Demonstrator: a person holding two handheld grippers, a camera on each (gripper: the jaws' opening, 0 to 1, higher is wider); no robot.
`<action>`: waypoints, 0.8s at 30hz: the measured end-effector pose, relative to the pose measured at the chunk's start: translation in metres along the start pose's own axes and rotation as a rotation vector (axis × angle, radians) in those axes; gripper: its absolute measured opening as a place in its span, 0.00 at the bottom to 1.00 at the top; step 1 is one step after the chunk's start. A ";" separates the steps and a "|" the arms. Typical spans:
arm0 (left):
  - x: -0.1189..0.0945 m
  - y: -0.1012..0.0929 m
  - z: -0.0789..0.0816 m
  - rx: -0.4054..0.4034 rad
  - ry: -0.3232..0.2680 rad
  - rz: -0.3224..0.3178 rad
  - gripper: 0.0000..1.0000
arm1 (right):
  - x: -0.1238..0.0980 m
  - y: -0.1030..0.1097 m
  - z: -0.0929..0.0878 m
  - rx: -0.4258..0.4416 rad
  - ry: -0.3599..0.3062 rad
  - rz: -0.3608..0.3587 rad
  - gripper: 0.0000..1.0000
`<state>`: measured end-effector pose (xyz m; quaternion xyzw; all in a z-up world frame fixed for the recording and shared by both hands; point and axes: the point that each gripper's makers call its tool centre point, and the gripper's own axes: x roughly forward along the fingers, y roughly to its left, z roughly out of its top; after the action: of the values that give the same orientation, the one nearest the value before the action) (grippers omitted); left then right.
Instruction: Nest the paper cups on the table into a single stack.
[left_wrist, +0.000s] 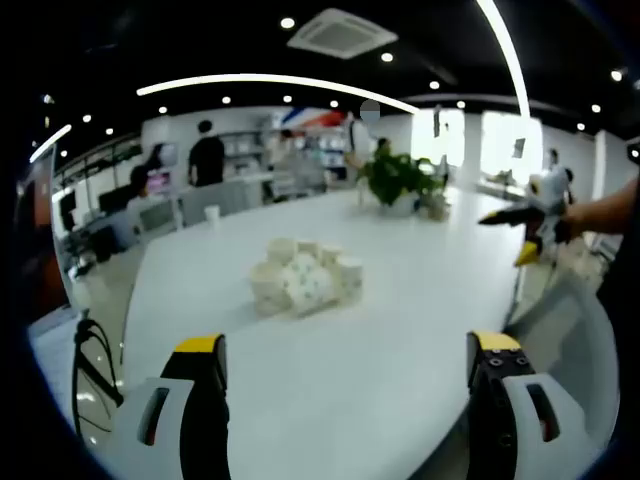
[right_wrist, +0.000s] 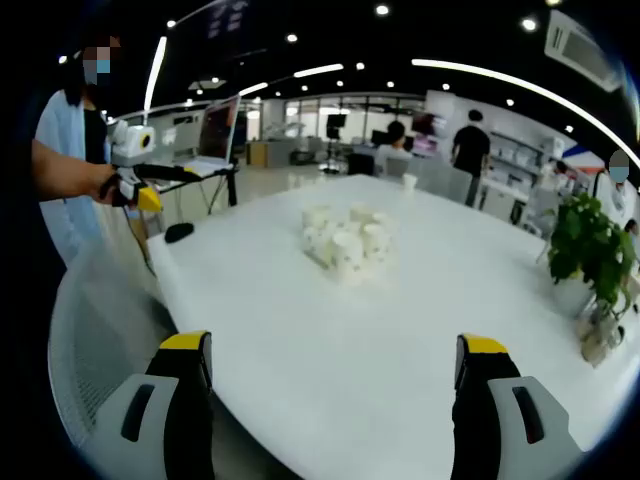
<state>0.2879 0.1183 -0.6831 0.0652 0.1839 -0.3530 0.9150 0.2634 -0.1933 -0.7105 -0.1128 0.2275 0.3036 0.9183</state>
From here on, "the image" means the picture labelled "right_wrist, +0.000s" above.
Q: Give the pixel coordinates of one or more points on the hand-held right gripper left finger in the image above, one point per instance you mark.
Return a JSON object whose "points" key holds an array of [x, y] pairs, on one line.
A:
{"points": [[150, 425]]}

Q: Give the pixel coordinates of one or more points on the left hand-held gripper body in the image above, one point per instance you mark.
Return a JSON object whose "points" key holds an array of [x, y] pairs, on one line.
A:
{"points": [[131, 142]]}

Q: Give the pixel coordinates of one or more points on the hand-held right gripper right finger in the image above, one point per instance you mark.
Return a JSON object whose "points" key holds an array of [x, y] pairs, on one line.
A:
{"points": [[500, 425]]}

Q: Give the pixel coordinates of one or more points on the cluster of white paper cups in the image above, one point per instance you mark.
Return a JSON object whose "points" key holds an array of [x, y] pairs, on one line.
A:
{"points": [[345, 250]]}

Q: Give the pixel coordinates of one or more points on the leaf-print white paper cup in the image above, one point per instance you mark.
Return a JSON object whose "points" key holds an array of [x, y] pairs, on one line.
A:
{"points": [[409, 182]]}

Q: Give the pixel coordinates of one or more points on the person's left hand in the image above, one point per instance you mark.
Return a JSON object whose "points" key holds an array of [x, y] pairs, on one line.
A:
{"points": [[100, 175]]}

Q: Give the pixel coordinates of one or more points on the black oval device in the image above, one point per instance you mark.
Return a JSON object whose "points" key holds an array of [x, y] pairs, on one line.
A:
{"points": [[178, 233]]}

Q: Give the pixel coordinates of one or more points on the black-legged side desk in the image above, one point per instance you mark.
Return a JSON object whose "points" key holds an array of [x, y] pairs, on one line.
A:
{"points": [[232, 187]]}

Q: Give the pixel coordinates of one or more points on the open laptop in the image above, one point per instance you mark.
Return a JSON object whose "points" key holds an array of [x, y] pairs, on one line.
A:
{"points": [[217, 127]]}

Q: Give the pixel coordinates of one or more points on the short ceiling light strip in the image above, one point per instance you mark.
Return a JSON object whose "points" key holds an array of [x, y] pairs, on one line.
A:
{"points": [[156, 75], [319, 70], [253, 89]]}

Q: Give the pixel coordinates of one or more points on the grey mesh office chair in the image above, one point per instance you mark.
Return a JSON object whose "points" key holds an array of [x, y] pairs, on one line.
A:
{"points": [[100, 320]]}

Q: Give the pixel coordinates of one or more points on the person's dark shirt torso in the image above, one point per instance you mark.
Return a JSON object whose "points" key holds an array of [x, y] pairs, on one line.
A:
{"points": [[35, 240]]}

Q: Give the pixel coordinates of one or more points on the white table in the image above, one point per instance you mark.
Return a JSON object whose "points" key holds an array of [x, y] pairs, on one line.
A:
{"points": [[400, 325]]}

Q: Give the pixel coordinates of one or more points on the black screen on tripod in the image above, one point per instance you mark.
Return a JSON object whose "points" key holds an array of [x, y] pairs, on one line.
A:
{"points": [[336, 121]]}

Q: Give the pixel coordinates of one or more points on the black office chair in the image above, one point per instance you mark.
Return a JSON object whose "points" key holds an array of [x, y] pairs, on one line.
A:
{"points": [[360, 164]]}

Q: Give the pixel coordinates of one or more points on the green potted plant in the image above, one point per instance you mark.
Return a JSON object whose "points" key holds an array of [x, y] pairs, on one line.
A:
{"points": [[585, 240]]}

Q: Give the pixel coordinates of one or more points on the grey desk partition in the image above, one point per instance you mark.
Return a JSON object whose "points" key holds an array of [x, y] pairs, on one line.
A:
{"points": [[445, 182]]}

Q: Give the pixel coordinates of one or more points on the round ceiling spotlights group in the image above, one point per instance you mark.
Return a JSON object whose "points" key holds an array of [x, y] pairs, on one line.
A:
{"points": [[382, 9]]}

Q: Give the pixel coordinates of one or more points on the long curved ceiling light strip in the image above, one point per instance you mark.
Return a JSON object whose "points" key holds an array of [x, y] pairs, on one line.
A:
{"points": [[500, 76]]}

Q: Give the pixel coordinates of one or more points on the ceiling air conditioner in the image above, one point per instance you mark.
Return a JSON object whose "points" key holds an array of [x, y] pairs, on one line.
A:
{"points": [[580, 50]]}

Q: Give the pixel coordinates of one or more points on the white wall shelving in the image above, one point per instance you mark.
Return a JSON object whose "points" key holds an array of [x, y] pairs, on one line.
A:
{"points": [[520, 155]]}

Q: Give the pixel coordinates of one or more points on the red blue striped wall banner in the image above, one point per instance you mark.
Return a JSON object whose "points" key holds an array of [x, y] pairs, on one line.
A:
{"points": [[585, 156]]}

